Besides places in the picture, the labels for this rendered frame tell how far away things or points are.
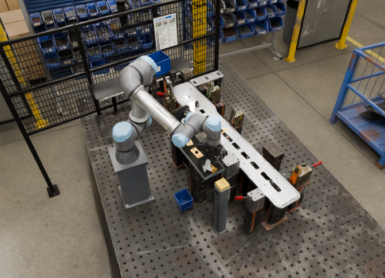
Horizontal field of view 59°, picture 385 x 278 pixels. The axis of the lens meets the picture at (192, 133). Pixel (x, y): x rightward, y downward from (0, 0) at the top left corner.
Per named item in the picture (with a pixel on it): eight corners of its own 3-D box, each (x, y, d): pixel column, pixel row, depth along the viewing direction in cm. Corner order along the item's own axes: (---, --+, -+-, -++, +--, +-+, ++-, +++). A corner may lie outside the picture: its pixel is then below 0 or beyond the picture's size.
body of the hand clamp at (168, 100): (178, 133, 282) (176, 99, 258) (171, 136, 280) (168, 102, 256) (175, 128, 286) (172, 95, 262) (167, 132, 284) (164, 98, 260)
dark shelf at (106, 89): (195, 69, 298) (195, 66, 296) (97, 102, 266) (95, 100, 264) (183, 58, 312) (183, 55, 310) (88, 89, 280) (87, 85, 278)
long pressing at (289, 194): (306, 195, 198) (306, 193, 197) (277, 211, 190) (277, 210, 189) (189, 81, 286) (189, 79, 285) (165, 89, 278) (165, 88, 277)
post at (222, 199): (227, 230, 215) (231, 187, 185) (217, 235, 212) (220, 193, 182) (221, 221, 220) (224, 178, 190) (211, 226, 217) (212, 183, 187)
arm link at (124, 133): (110, 146, 202) (106, 129, 192) (125, 133, 210) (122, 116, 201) (126, 153, 197) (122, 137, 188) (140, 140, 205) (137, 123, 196)
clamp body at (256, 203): (262, 230, 215) (269, 195, 190) (247, 238, 211) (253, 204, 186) (252, 218, 221) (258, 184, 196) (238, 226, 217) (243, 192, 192)
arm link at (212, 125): (210, 112, 171) (224, 117, 167) (209, 128, 178) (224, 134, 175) (201, 121, 166) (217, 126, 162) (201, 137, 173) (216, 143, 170)
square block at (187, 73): (193, 104, 310) (192, 70, 285) (185, 107, 307) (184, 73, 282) (188, 100, 315) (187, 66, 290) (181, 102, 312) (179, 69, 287)
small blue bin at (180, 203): (193, 207, 228) (193, 199, 222) (181, 213, 225) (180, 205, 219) (186, 195, 235) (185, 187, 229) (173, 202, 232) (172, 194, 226)
